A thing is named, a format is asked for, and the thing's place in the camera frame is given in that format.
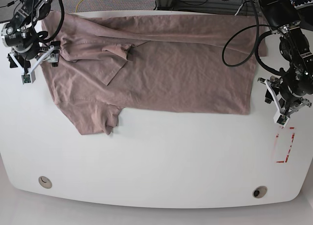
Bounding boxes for right table grommet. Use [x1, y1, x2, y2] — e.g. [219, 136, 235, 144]
[252, 186, 268, 199]

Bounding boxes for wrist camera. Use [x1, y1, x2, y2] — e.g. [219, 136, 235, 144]
[273, 112, 290, 127]
[21, 72, 36, 84]

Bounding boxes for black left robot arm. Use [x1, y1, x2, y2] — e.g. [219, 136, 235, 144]
[255, 0, 313, 117]

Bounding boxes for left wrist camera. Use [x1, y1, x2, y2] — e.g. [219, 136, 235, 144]
[273, 112, 290, 127]

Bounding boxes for dusty pink T-shirt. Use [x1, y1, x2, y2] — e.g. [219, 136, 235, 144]
[41, 14, 256, 135]

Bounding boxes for white power strip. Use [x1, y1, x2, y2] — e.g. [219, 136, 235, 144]
[293, 0, 313, 9]

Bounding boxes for table grommet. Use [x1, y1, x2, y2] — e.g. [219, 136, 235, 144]
[252, 186, 268, 199]
[38, 176, 52, 189]

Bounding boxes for red tape marking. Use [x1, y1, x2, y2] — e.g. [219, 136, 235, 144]
[272, 127, 296, 163]

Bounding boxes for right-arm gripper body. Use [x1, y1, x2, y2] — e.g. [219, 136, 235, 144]
[9, 41, 61, 75]

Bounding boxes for left table grommet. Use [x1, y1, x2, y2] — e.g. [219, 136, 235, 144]
[38, 176, 52, 189]

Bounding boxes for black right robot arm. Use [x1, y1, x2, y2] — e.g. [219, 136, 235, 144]
[1, 0, 65, 84]

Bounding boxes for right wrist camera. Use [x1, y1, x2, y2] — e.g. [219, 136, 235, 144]
[21, 72, 36, 84]

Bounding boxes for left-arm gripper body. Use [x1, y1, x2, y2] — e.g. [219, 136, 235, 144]
[257, 77, 312, 116]

